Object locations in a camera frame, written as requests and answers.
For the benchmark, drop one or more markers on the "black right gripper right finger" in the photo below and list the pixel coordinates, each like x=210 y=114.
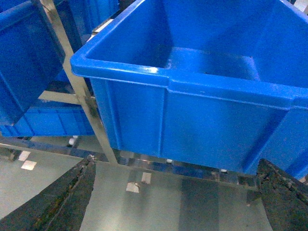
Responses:
x=285 y=199

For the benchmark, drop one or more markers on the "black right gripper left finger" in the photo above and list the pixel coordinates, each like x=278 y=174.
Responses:
x=59 y=207

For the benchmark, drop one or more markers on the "right blue shelf container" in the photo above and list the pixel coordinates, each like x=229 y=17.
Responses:
x=217 y=83

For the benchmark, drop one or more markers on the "blue shelf container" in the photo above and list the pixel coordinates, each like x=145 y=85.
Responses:
x=217 y=83
x=30 y=58

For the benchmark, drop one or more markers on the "left blue shelf container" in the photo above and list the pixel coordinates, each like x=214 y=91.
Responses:
x=30 y=58

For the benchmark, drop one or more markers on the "stainless steel shelf post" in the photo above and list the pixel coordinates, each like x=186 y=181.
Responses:
x=51 y=17

